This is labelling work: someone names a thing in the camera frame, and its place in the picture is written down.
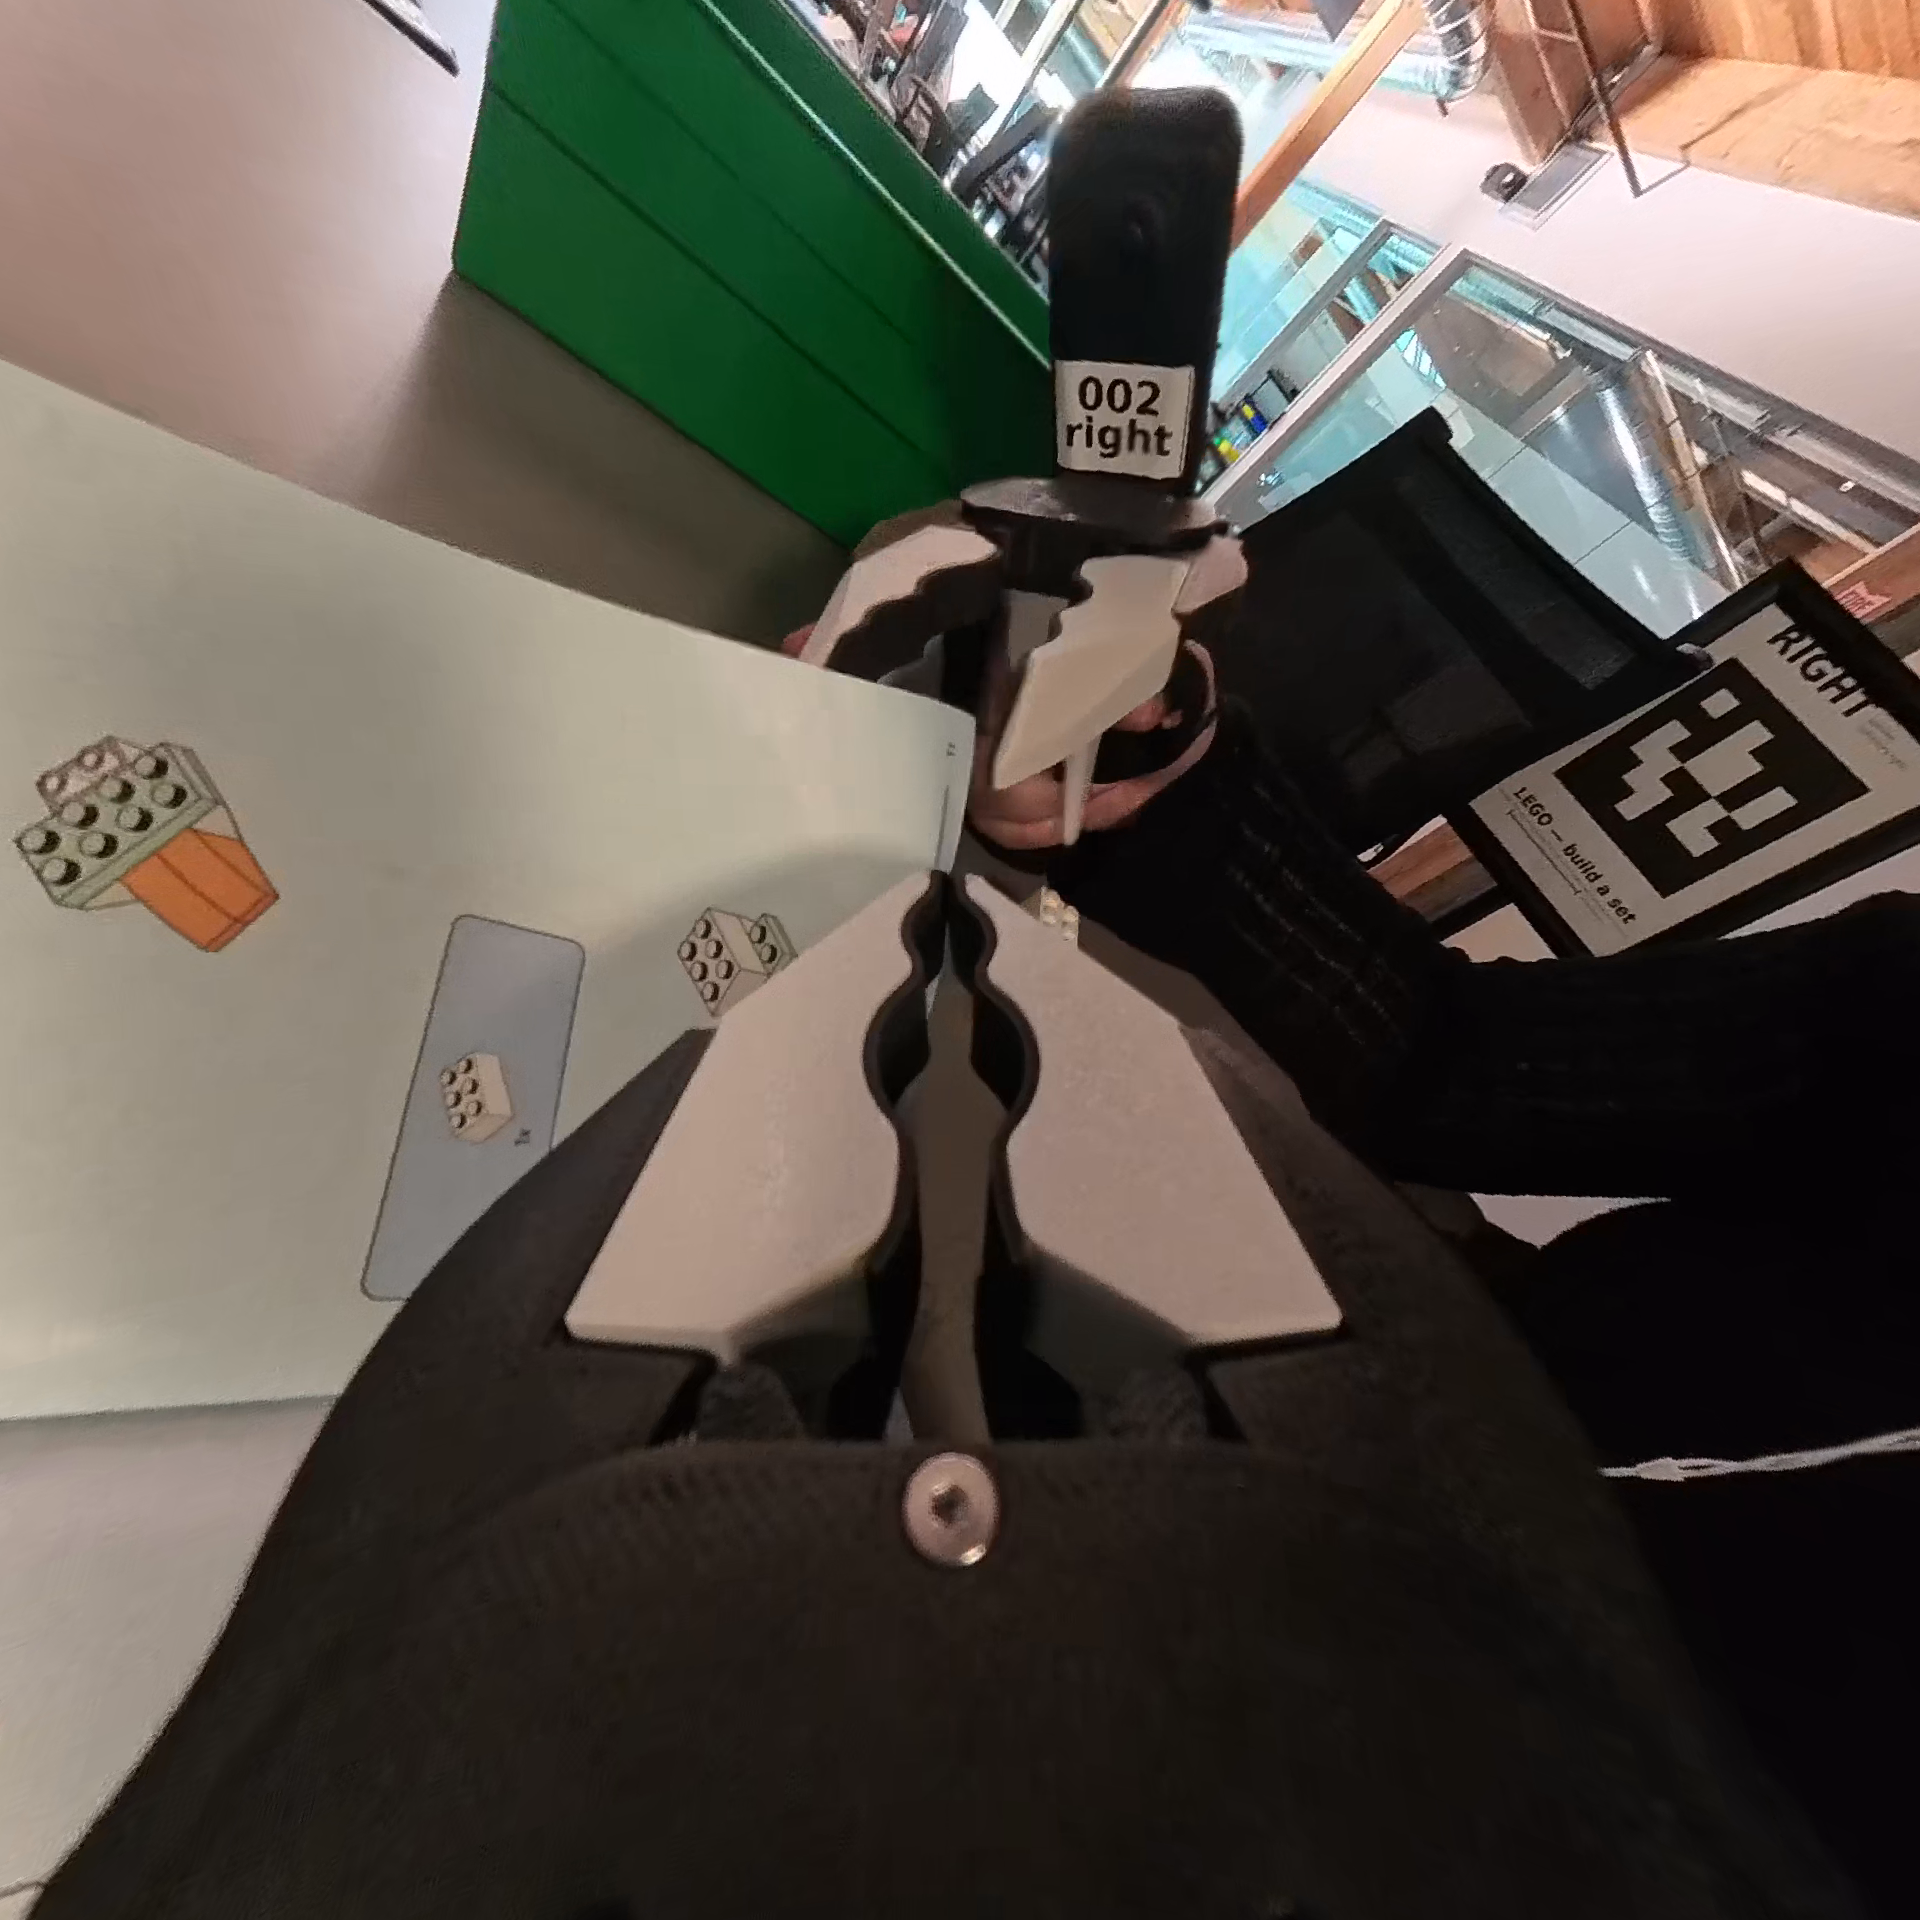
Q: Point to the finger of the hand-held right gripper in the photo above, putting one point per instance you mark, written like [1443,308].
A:
[1119,645]
[900,578]

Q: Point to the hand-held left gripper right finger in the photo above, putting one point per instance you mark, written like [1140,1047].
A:
[1156,1185]

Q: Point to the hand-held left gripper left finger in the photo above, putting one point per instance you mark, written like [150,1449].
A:
[749,1185]

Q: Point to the lego instruction booklet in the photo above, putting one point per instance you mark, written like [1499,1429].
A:
[301,675]

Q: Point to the person's right forearm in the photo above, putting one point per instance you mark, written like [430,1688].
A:
[1501,1051]

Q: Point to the person's right hand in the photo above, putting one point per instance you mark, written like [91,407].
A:
[1026,821]

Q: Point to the green plastic bin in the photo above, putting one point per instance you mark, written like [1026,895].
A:
[721,257]

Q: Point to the black framed marker sign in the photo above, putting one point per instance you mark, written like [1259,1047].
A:
[1723,781]

